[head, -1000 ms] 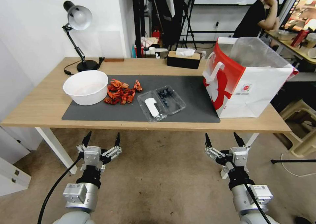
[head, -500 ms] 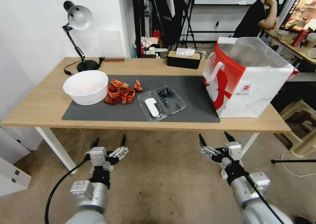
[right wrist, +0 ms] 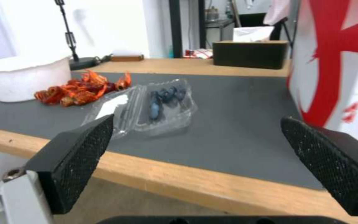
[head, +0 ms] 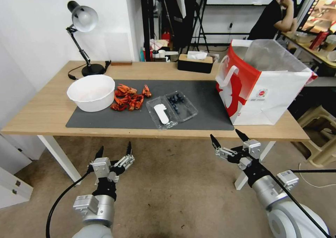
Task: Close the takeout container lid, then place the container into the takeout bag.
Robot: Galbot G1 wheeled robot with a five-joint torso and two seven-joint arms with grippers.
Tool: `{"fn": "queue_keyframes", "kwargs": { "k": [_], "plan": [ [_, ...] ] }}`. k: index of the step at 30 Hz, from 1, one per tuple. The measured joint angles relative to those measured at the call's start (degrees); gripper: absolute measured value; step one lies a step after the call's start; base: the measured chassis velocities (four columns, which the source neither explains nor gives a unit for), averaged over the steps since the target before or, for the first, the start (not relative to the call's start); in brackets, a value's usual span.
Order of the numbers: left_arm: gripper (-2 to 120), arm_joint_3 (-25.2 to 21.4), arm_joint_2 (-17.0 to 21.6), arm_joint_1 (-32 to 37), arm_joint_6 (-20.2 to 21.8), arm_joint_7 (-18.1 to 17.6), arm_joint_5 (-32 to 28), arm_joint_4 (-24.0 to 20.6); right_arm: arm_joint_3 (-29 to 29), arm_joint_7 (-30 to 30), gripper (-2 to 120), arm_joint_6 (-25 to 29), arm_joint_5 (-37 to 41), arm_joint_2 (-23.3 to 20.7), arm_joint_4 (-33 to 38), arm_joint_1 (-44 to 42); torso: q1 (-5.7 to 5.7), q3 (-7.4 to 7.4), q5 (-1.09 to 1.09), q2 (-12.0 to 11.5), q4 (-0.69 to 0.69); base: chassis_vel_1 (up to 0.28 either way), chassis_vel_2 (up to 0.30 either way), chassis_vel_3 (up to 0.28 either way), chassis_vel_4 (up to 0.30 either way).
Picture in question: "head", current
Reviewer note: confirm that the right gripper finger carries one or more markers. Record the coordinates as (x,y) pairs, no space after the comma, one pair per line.
(242,137)
(223,152)

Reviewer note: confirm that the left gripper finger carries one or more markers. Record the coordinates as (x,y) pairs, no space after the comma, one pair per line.
(99,154)
(126,160)

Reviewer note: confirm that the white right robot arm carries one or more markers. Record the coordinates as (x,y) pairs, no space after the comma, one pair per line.
(265,192)

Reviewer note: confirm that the red white takeout bag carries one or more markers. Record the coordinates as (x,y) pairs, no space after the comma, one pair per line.
(262,91)

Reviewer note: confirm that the clear plastic takeout container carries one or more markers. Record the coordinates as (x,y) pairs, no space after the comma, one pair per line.
(170,112)

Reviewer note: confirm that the black wooden-lid tissue box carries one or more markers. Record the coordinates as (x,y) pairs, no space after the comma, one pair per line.
(194,65)

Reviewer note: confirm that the dark grey table mat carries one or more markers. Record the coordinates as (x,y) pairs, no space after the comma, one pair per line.
(204,109)

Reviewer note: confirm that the white round bowl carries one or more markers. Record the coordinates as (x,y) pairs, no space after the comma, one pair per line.
(90,93)

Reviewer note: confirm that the blueberries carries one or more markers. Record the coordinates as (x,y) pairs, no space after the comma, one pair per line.
(175,101)

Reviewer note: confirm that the beige plastic stool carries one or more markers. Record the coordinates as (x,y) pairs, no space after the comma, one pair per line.
(319,141)

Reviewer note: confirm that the white cabinet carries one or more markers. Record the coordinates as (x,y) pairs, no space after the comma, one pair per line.
(15,169)

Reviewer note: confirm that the white tissue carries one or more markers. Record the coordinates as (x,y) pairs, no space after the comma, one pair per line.
(197,55)

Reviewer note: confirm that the wooden back desk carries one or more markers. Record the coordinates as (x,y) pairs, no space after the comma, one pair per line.
(309,50)

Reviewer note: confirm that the white paper cup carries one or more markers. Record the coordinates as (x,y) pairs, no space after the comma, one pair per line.
(162,53)

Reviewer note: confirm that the black folding ladder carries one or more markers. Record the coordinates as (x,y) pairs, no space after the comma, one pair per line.
(200,25)

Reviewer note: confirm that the red bottle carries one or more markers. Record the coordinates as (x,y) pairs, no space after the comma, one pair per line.
(318,40)

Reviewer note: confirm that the person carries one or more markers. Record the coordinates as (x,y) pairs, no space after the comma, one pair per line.
(270,17)

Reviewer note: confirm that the red fire extinguisher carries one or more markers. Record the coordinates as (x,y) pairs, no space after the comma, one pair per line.
(165,36)

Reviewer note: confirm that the black desk lamp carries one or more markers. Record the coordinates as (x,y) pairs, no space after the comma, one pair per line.
(84,18)

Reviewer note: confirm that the display screen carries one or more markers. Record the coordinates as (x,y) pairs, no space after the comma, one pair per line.
(320,7)

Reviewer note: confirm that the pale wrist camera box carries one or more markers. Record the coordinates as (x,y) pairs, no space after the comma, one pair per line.
(100,167)
(252,149)

